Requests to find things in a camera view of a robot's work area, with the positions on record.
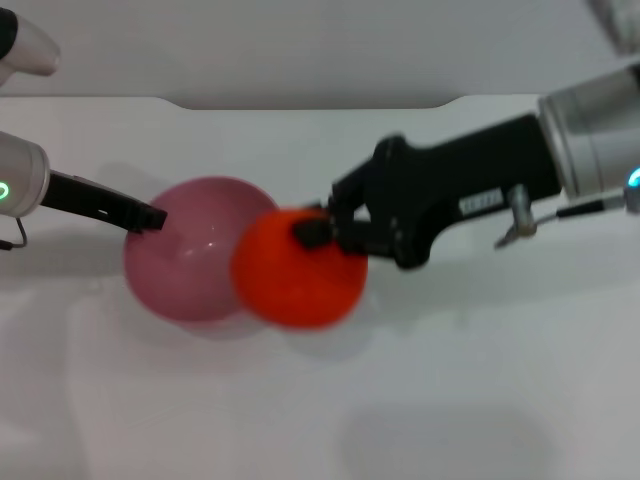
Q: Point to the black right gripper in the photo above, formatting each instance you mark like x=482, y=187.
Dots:
x=450, y=195

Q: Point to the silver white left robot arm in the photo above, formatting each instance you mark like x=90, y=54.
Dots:
x=20, y=180

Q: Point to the pink plastic bowl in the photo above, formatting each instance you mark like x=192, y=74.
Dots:
x=190, y=250

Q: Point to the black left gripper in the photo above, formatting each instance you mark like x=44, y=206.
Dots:
x=85, y=197

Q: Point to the silver plug on right gripper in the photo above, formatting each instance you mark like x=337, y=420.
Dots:
x=520, y=215

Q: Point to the orange toy fruit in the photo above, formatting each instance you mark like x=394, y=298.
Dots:
x=295, y=285

